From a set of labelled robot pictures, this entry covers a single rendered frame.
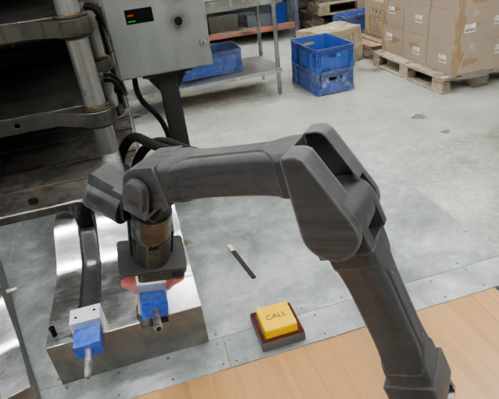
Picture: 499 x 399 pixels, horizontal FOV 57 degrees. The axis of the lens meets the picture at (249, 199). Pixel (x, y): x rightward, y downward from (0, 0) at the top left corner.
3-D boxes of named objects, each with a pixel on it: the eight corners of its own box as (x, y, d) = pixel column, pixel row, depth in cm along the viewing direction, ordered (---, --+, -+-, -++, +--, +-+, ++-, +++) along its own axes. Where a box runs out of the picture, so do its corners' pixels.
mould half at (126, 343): (209, 341, 84) (196, 286, 77) (62, 385, 79) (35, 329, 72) (173, 208, 126) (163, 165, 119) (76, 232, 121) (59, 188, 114)
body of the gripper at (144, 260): (116, 248, 73) (114, 218, 68) (180, 241, 76) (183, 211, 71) (119, 282, 69) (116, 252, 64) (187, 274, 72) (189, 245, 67)
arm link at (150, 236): (116, 235, 67) (113, 203, 62) (141, 212, 71) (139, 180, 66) (155, 257, 65) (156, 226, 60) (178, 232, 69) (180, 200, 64)
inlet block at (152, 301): (176, 342, 70) (174, 310, 69) (142, 347, 69) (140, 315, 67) (165, 300, 82) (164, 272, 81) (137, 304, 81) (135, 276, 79)
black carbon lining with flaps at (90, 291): (165, 301, 84) (154, 260, 80) (75, 324, 82) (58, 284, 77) (149, 209, 114) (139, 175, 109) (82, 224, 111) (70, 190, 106)
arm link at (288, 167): (108, 173, 58) (340, 153, 41) (150, 144, 64) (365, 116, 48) (145, 253, 63) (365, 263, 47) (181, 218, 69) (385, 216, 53)
